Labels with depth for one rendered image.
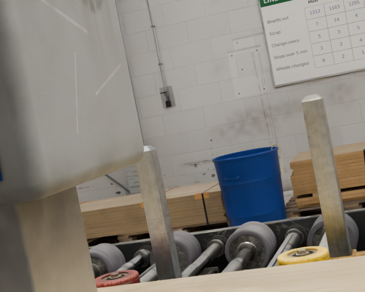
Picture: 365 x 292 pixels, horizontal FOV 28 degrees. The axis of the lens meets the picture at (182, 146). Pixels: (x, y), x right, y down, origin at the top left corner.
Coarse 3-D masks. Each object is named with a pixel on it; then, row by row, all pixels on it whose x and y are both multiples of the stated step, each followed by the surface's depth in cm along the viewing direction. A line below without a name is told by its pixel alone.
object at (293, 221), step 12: (312, 216) 179; (360, 216) 175; (228, 228) 185; (276, 228) 181; (360, 228) 175; (144, 240) 192; (204, 240) 187; (276, 240) 182; (360, 240) 176; (132, 252) 193; (216, 264) 187
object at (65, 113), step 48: (0, 0) 16; (48, 0) 18; (96, 0) 20; (0, 48) 16; (48, 48) 17; (96, 48) 20; (0, 96) 16; (48, 96) 17; (96, 96) 19; (0, 144) 16; (48, 144) 16; (96, 144) 19; (0, 192) 16; (48, 192) 16
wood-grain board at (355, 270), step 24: (312, 264) 107; (336, 264) 104; (360, 264) 102; (120, 288) 116; (144, 288) 113; (168, 288) 110; (192, 288) 107; (216, 288) 104; (240, 288) 102; (264, 288) 99; (288, 288) 97; (312, 288) 95; (336, 288) 93; (360, 288) 91
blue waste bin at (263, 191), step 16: (224, 160) 574; (240, 160) 569; (256, 160) 569; (272, 160) 576; (224, 176) 579; (240, 176) 571; (256, 176) 570; (272, 176) 575; (224, 192) 586; (240, 192) 574; (256, 192) 571; (272, 192) 575; (240, 208) 576; (256, 208) 572; (272, 208) 575; (240, 224) 579
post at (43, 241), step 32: (64, 192) 20; (0, 224) 18; (32, 224) 19; (64, 224) 20; (0, 256) 18; (32, 256) 18; (64, 256) 20; (0, 288) 18; (32, 288) 18; (64, 288) 20; (96, 288) 21
